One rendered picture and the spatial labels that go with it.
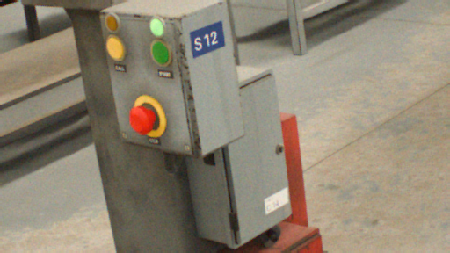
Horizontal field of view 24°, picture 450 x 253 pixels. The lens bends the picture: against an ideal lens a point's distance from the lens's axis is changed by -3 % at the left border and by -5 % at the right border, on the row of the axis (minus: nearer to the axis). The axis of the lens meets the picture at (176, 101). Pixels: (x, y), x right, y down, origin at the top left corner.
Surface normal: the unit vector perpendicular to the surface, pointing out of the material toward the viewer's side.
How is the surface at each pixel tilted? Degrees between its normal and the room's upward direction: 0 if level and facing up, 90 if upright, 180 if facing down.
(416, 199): 0
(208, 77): 90
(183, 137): 90
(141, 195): 90
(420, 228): 0
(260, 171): 90
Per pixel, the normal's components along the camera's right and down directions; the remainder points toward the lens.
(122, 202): -0.70, 0.32
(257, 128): 0.69, 0.11
